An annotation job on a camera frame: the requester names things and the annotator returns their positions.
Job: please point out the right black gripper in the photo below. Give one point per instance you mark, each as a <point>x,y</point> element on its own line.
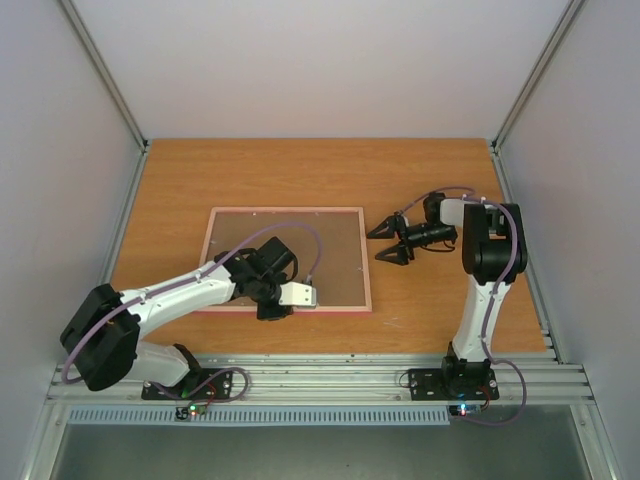
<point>404,238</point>

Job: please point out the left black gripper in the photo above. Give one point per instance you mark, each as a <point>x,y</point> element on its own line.
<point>267,314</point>

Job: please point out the brown cardboard backing board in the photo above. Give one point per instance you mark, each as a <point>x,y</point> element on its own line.
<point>300,250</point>

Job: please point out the pink wooden picture frame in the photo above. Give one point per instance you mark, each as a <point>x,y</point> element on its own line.
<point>365,260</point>

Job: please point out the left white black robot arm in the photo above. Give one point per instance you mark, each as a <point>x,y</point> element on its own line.
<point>105,338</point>

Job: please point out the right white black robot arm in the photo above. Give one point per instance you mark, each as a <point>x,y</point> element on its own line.
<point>494,254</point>

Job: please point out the left small circuit board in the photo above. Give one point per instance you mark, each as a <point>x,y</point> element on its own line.
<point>192,411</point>

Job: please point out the small circuit board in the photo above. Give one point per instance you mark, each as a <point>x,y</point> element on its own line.
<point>192,411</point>
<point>465,410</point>

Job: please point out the right small circuit board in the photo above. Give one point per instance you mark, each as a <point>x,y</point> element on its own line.
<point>465,410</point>

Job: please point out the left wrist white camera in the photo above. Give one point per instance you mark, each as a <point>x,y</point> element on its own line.
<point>299,295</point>

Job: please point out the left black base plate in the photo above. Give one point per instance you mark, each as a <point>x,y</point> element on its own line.
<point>205,384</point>

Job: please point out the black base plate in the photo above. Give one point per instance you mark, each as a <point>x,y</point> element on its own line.
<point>431,384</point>
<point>205,384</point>

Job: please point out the right aluminium corner post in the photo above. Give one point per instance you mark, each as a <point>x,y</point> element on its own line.
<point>551,47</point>

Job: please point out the aluminium corner post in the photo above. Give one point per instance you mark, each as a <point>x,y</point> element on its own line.
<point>89,45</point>
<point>551,47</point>

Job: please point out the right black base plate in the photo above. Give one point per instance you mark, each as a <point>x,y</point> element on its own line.
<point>431,384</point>

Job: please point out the grey slotted cable duct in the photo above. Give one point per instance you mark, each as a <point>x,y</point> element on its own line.
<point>261,416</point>

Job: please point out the aluminium front rail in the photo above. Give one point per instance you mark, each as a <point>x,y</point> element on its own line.
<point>379,379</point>

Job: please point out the left aluminium corner post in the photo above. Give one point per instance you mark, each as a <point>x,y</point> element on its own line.
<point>89,45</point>

